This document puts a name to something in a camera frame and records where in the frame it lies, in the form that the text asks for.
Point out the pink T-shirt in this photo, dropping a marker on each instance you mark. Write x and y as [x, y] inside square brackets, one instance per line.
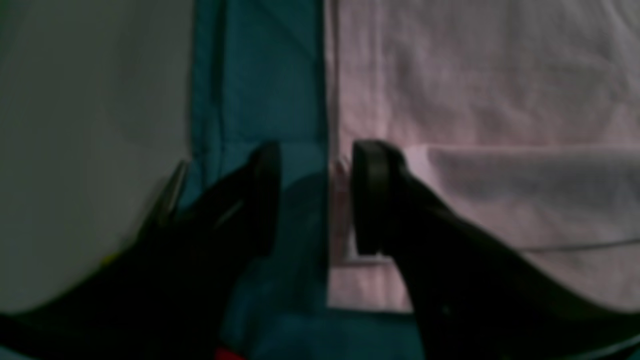
[522, 115]

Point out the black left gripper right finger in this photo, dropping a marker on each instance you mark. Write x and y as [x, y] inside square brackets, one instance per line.
[473, 297]

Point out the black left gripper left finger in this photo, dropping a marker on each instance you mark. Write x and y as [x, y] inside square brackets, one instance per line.
[164, 297]

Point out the teal table cloth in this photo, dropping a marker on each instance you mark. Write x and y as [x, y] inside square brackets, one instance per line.
[260, 75]

